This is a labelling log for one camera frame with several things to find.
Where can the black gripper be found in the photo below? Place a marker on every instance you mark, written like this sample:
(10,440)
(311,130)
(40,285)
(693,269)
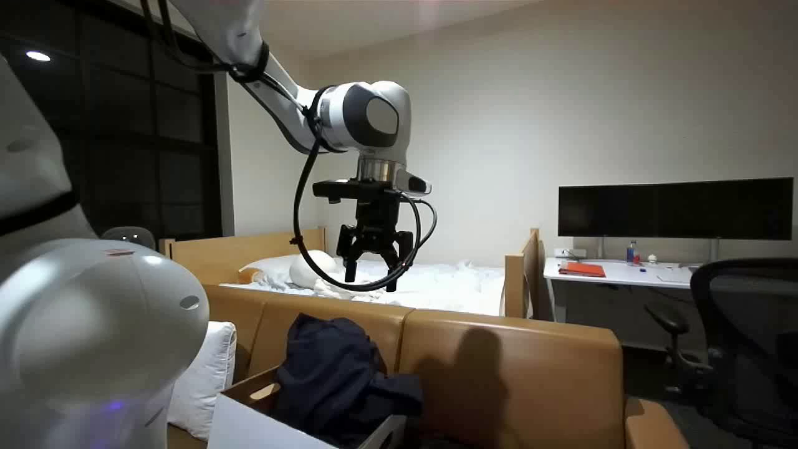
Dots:
(379,214)

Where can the black jersey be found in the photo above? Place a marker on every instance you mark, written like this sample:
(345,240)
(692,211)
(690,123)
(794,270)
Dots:
(339,375)

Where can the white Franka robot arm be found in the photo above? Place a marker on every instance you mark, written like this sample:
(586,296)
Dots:
(82,334)

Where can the cardboard box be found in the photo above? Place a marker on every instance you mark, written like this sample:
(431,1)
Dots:
(251,427)

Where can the bed with white sheets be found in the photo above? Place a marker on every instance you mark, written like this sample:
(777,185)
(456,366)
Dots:
(449,287)

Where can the white bed pillow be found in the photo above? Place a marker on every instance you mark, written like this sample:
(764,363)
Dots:
(283,269)

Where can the white sofa pillow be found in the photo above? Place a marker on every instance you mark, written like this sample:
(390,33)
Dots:
(208,375)

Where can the red folder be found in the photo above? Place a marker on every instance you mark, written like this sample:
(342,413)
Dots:
(582,270)

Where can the small blue bottle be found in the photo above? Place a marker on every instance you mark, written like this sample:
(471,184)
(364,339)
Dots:
(631,252)

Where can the white desk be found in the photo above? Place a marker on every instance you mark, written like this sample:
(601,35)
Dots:
(657,275)

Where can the dark glass window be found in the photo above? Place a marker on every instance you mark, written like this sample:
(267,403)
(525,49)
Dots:
(126,125)

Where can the black office chair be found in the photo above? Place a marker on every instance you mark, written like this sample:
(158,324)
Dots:
(744,334)

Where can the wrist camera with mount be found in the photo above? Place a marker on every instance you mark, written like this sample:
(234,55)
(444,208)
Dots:
(414,184)

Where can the wooden bed frame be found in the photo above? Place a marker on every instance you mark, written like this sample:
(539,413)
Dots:
(208,252)

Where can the black wall screen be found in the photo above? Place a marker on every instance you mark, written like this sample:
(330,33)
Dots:
(673,208)

